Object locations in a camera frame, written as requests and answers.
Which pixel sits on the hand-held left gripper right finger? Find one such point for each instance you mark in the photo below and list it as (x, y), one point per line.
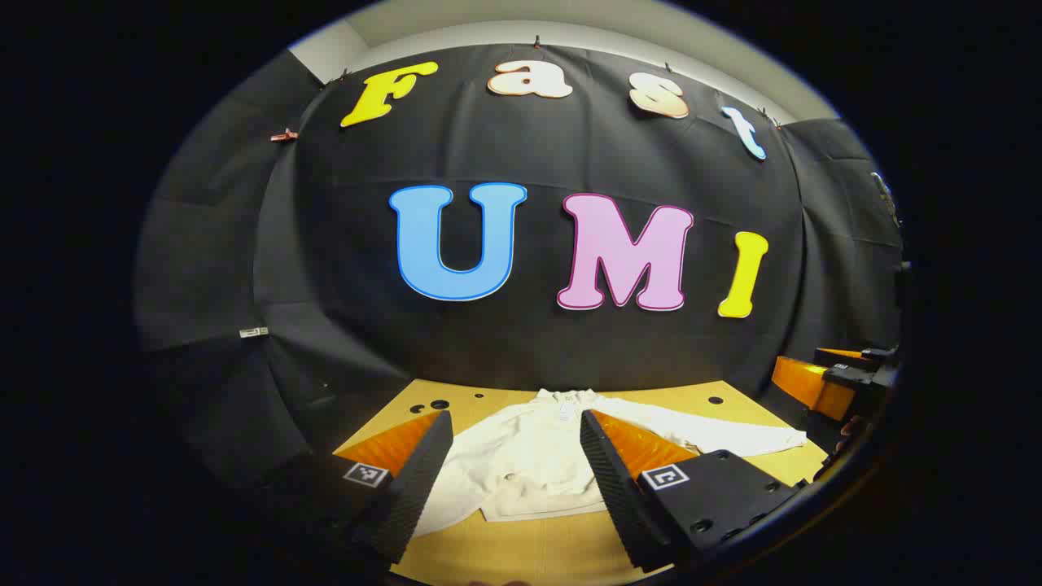
(615, 488)

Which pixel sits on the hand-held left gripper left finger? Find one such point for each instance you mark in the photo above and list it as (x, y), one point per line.
(419, 480)

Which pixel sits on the white sweatshirt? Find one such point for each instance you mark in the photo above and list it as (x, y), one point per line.
(521, 464)

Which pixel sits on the black backdrop cloth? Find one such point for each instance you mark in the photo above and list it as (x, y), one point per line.
(350, 244)

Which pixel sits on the orange backdrop clip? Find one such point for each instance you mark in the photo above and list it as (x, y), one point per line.
(285, 135)

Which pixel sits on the white backdrop clip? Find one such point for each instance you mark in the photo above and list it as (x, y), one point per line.
(253, 332)

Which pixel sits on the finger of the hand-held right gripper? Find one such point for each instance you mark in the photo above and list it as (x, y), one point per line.
(842, 356)
(810, 387)

